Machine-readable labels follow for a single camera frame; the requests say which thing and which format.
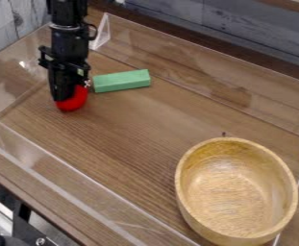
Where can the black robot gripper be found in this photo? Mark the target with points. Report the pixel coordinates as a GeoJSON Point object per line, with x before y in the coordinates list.
{"type": "Point", "coordinates": [64, 59]}

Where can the red plush strawberry toy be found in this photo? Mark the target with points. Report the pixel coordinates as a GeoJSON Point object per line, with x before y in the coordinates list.
{"type": "Point", "coordinates": [76, 101]}

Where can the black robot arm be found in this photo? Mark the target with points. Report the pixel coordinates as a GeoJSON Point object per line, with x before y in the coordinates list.
{"type": "Point", "coordinates": [67, 13]}

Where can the green rectangular block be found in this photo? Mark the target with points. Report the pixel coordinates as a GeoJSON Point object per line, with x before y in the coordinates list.
{"type": "Point", "coordinates": [121, 80]}

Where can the light wooden bowl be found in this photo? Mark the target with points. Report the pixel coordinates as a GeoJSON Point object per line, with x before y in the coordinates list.
{"type": "Point", "coordinates": [236, 192]}

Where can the clear acrylic table enclosure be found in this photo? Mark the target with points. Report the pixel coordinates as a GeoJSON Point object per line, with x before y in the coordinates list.
{"type": "Point", "coordinates": [93, 169]}

